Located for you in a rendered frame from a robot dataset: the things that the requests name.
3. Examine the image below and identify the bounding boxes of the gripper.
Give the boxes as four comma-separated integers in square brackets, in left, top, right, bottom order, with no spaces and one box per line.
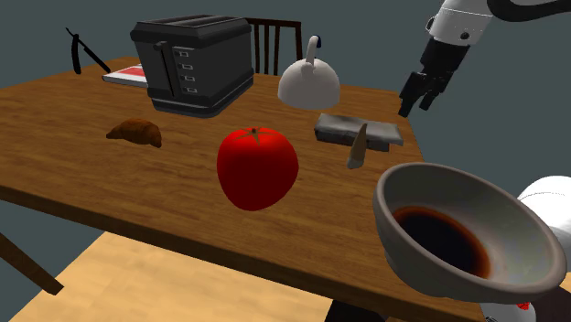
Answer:
[397,37,472,119]

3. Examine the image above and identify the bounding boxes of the grey flat slab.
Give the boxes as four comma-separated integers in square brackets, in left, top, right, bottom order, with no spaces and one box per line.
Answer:
[313,113,405,154]

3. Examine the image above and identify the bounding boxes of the white kettle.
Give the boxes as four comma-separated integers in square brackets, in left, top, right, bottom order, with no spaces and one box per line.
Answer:
[276,35,342,112]

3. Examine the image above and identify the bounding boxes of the dark wooden chair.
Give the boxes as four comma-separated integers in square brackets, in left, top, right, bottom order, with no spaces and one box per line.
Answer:
[243,16,304,78]

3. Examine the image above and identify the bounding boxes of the grey bowl with dark centre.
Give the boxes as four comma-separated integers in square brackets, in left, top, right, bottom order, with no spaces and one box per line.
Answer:
[372,161,569,306]

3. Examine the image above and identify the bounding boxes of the red tomato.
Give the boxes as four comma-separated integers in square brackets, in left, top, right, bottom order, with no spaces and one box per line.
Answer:
[216,126,300,212]

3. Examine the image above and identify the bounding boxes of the black toaster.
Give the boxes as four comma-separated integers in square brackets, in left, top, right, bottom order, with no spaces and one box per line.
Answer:
[129,14,256,120]

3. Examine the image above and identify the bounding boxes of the brown croissant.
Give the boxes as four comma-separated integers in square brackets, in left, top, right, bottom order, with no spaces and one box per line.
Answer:
[105,117,164,149]

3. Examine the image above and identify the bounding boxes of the red and white book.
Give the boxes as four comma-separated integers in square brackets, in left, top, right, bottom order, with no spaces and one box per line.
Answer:
[102,63,150,90]

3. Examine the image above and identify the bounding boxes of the wooden table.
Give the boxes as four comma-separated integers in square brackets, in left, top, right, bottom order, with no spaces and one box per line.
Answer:
[0,55,489,322]

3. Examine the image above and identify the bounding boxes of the black straight razor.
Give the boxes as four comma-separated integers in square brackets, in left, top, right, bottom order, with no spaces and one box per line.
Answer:
[64,27,113,76]

